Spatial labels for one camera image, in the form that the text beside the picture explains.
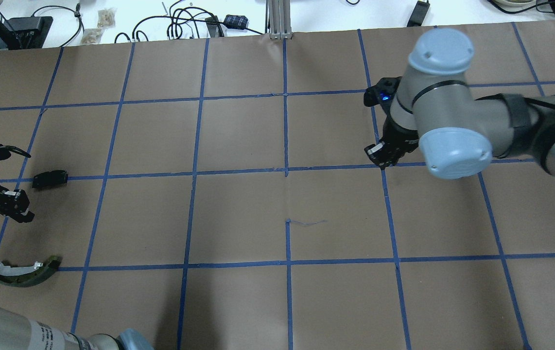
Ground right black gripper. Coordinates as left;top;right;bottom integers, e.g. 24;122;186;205
364;77;419;169

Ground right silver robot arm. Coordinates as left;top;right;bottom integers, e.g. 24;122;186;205
364;28;555;179

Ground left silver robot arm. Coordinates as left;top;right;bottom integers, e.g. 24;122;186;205
0;144;152;350

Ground olive curved brake shoe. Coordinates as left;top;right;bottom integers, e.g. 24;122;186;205
0;255;62;288

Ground small black plastic bracket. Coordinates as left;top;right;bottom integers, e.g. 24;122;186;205
32;169;69;189

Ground aluminium frame post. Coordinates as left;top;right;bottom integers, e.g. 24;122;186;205
266;0;293;40

